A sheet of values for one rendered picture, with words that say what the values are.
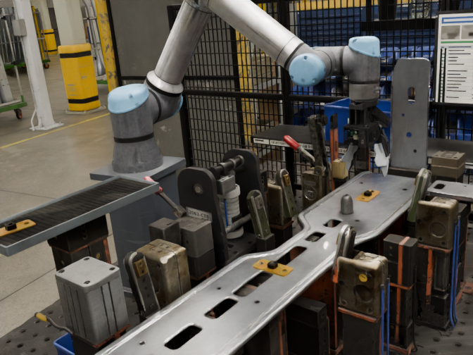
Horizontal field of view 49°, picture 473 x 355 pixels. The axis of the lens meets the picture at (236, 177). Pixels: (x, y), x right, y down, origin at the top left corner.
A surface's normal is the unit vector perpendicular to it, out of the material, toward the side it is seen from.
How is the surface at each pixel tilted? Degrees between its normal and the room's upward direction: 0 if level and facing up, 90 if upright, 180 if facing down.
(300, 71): 90
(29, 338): 0
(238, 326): 0
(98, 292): 90
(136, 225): 90
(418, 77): 90
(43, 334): 0
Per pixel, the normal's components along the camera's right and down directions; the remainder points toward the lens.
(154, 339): -0.08, -0.94
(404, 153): -0.62, 0.30
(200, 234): 0.78, 0.14
